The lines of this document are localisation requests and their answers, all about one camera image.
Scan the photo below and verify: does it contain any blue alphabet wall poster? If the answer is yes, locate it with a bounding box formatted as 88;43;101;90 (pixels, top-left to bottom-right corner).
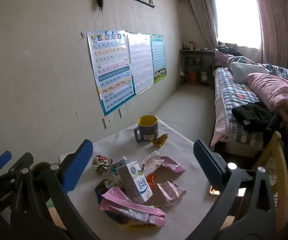
87;30;136;117

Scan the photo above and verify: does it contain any white pink snack wrapper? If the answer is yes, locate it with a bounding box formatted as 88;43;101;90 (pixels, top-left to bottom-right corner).
141;151;165;175

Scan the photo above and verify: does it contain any pink foil wrapper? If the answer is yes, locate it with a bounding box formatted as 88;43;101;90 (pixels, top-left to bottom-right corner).
159;156;186;174

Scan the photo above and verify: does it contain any orange wrapper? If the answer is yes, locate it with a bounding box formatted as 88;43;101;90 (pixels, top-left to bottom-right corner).
146;174;157;191

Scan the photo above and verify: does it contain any dark blue snack wrapper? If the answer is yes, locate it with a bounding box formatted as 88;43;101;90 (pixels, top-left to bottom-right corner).
95;178;132;225

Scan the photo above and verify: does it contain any white wall socket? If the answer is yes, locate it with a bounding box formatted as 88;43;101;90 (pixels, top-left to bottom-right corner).
103;116;114;130
118;104;128;118

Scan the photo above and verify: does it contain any white milk carton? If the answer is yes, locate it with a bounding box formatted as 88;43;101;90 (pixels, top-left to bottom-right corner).
118;160;152;204

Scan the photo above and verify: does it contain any bright window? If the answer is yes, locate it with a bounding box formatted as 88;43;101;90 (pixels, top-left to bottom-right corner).
212;0;263;48

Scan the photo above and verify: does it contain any gold candy wrapper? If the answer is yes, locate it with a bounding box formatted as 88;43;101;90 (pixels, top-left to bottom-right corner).
151;134;169;146

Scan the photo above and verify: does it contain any white chart wall poster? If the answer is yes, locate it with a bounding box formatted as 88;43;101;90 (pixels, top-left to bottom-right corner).
127;32;154;95

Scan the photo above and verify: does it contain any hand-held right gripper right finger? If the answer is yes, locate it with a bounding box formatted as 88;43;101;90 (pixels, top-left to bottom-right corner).
184;139;280;240

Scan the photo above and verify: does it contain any dark blue patterned blanket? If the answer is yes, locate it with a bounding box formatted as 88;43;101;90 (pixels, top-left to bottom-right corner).
227;55;288;84

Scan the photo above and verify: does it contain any white tablecloth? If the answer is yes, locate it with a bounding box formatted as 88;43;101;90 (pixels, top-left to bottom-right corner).
59;117;237;240

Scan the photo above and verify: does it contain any dark blue yellow mug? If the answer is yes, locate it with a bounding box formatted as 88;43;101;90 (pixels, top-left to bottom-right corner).
134;115;159;143

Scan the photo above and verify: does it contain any black garment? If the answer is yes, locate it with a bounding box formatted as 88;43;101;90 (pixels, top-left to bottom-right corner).
232;102;275;132

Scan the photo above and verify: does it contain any bed with plaid sheet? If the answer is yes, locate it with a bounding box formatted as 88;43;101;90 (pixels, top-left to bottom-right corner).
210;66;288;155

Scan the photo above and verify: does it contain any patterned curtain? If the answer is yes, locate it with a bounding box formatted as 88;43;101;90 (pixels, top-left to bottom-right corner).
184;0;218;50
252;0;288;68

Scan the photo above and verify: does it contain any dark shelf unit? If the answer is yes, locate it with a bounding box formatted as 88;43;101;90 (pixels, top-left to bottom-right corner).
179;49;215;89

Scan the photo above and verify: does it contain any green chart wall poster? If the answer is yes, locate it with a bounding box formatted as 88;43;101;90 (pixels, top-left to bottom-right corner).
150;34;167;84

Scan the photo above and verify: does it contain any light blue white wrapper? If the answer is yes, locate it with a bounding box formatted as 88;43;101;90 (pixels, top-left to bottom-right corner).
112;156;130;178

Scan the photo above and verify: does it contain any light blue pillow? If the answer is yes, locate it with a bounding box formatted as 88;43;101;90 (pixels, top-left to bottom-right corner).
229;62;271;84

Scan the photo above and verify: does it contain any long pink wrapper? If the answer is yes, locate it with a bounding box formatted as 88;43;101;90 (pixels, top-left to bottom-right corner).
99;186;167;227

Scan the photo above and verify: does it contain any pink quilt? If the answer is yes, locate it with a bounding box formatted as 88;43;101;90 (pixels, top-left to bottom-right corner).
246;72;288;124

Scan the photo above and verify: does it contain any purple blanket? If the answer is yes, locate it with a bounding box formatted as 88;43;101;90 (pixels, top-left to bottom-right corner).
214;48;234;67

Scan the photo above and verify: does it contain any small pink wrapper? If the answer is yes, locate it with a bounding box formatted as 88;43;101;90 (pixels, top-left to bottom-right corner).
157;180;187;207

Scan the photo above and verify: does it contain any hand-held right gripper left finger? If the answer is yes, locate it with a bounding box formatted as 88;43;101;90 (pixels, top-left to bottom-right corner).
9;139;99;240

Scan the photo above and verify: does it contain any wooden chair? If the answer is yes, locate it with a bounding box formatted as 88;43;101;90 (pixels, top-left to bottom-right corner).
251;130;288;233

